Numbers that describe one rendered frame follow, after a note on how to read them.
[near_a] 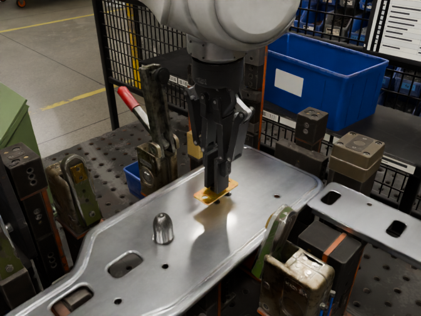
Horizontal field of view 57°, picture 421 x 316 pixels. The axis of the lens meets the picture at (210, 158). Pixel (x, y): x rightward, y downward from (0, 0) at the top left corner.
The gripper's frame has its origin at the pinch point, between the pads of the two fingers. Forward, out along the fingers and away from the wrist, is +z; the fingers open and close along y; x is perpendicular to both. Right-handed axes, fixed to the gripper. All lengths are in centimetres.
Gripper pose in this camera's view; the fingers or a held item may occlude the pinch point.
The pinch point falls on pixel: (216, 170)
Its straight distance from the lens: 67.0
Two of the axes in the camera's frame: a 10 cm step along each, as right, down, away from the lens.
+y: 7.3, 3.7, -5.8
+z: 0.0, 8.4, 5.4
